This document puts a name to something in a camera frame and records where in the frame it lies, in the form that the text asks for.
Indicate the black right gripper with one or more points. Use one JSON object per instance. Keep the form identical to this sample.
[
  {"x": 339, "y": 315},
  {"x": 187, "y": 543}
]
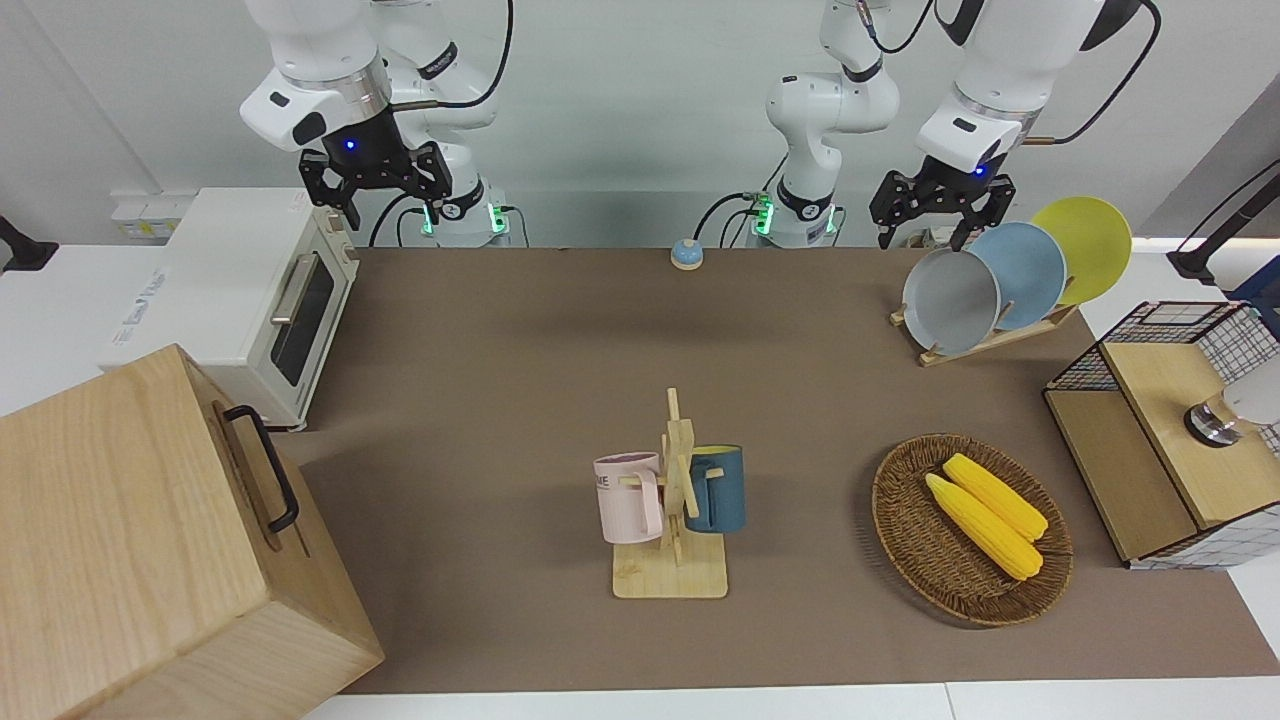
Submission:
[{"x": 365, "y": 150}]

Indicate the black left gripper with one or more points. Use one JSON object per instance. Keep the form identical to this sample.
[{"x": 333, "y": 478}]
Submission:
[{"x": 960, "y": 185}]

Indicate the gray plate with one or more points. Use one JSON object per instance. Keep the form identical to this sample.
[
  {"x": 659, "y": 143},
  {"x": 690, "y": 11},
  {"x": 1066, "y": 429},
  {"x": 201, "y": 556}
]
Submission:
[{"x": 950, "y": 305}]

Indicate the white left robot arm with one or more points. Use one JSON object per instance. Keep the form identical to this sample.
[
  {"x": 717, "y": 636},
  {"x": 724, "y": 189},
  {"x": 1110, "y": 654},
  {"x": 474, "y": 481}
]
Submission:
[{"x": 830, "y": 110}]

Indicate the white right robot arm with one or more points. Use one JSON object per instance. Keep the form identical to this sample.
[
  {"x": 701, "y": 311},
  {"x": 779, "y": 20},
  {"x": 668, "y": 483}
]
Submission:
[{"x": 320, "y": 60}]

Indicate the blue plate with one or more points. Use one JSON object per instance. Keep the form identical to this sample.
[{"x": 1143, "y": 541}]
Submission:
[{"x": 1035, "y": 270}]

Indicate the wooden plate rack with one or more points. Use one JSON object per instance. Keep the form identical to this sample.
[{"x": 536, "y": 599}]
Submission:
[{"x": 985, "y": 343}]

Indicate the yellow plate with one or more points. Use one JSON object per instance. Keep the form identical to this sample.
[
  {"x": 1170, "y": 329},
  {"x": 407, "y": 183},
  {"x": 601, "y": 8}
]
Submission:
[{"x": 1095, "y": 240}]

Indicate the white toaster oven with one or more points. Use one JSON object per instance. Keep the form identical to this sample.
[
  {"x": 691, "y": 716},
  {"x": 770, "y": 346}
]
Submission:
[{"x": 230, "y": 260}]

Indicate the brown table mat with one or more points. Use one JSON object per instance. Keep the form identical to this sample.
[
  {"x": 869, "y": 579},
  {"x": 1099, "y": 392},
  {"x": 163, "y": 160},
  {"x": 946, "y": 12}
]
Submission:
[{"x": 500, "y": 350}]

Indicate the blue call bell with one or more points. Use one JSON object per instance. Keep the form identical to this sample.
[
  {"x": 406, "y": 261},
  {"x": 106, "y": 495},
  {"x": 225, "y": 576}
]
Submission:
[{"x": 686, "y": 256}]

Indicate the yellow corn cob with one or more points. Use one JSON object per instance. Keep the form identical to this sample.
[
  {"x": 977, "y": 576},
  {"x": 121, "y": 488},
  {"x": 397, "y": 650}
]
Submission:
[
  {"x": 985, "y": 530},
  {"x": 995, "y": 495}
]

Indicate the blue object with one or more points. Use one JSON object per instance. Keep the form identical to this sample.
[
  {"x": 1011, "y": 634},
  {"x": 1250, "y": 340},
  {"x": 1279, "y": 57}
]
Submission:
[{"x": 1265, "y": 300}]

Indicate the dark blue mug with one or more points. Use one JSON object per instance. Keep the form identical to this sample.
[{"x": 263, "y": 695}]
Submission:
[{"x": 725, "y": 490}]

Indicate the brown wicker basket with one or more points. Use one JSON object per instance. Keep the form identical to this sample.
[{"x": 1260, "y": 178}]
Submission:
[{"x": 930, "y": 560}]

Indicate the white object with metal base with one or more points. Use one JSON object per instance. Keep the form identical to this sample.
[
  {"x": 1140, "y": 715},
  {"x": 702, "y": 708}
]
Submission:
[{"x": 1250, "y": 395}]

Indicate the pink mug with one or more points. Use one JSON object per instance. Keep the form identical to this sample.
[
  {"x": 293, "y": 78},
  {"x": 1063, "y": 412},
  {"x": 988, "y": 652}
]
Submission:
[{"x": 625, "y": 500}]

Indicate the light wooden box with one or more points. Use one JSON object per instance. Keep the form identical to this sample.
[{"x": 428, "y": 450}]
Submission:
[{"x": 120, "y": 540}]

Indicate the wooden mug tree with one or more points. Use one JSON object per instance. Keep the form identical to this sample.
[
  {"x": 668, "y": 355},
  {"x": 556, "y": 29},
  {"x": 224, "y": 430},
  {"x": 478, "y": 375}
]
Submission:
[{"x": 670, "y": 575}]

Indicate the white wall socket panel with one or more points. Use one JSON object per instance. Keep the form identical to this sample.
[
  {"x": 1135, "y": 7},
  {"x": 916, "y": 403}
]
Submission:
[{"x": 140, "y": 215}]

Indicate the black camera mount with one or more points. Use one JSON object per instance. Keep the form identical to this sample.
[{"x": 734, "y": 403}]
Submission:
[
  {"x": 1195, "y": 262},
  {"x": 20, "y": 250}
]

